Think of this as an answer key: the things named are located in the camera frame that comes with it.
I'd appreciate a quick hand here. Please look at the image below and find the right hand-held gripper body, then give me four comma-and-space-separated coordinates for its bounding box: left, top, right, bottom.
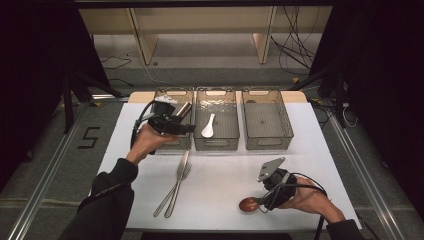
256, 157, 298, 211

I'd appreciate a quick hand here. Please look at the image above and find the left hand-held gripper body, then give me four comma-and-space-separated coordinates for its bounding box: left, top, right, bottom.
147, 94, 188, 134

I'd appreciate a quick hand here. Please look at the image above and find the smoky clear plastic bin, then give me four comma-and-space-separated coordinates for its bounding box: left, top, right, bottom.
241, 87, 295, 151
143, 87, 195, 150
193, 87, 241, 152

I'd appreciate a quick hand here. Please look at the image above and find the white ceramic spoon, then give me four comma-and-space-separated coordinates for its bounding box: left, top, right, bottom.
200, 113, 217, 139

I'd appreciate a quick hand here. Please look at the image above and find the brown wooden spoon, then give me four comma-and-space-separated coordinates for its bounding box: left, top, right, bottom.
238, 196, 268, 214

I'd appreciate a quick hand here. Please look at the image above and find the metal fork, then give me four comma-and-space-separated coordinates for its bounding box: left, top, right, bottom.
152, 162, 193, 218

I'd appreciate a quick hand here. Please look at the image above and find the person's right hand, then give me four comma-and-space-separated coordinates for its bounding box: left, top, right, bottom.
279, 176, 346, 224

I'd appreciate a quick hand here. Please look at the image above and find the person's left hand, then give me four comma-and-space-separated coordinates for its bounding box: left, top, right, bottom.
125, 123, 179, 165

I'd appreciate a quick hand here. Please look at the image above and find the black metal stand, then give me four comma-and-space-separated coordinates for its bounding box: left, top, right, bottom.
288, 66, 348, 129
61, 71, 124, 134

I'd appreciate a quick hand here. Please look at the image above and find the black curtain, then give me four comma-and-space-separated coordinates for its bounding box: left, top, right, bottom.
309, 0, 424, 211
0, 0, 111, 194

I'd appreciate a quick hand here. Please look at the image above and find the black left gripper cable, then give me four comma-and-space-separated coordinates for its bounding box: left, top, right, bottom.
130, 99, 158, 156

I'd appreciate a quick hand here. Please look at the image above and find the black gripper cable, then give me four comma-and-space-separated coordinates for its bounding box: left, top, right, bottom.
130, 99, 158, 156
261, 172, 329, 240

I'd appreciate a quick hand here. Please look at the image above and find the white floor cable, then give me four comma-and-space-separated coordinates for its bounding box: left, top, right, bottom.
143, 63, 174, 86

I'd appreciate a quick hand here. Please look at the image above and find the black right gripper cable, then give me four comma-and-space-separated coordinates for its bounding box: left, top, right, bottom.
261, 172, 329, 240

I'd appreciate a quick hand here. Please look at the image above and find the black floor cable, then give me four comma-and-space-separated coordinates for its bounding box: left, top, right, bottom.
101, 54, 133, 70

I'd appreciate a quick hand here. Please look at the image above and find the light wooden desk frame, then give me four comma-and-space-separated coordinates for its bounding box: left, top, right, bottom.
79, 6, 334, 66

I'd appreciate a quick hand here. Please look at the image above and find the aluminium floor rail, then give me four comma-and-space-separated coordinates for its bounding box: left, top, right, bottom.
6, 103, 91, 240
328, 109, 406, 240

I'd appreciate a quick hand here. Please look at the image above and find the bundle of black floor cables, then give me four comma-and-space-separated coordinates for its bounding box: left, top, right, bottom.
269, 6, 321, 76

